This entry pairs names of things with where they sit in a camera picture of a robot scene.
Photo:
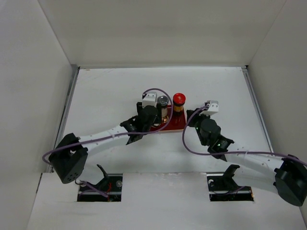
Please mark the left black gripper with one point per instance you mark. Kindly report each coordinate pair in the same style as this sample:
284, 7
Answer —
158, 118

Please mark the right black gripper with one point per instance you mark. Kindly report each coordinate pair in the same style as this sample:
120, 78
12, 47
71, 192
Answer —
195, 117

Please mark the grey-cap white salt shaker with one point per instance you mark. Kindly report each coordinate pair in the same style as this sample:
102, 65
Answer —
163, 101

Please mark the tall red-cap sauce bottle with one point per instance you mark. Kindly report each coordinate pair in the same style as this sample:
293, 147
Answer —
179, 100

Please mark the black-cap white bottle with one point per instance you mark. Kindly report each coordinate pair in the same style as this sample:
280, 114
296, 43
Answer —
156, 124

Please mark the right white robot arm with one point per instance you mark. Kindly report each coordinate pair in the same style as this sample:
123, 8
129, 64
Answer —
284, 175

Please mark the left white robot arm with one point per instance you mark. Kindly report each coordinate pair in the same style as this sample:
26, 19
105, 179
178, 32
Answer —
70, 159

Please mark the red rectangular tray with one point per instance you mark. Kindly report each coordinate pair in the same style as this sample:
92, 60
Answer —
175, 123

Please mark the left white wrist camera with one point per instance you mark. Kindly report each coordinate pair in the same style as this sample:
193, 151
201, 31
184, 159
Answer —
149, 99

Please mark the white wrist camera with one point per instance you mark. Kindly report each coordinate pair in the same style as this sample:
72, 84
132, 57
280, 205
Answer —
149, 99
211, 108

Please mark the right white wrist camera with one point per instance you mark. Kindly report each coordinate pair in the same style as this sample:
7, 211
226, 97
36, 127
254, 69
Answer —
211, 108

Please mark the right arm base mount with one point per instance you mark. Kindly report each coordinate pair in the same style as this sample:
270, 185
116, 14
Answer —
222, 187

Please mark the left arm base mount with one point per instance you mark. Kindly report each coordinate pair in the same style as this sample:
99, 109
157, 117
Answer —
108, 189

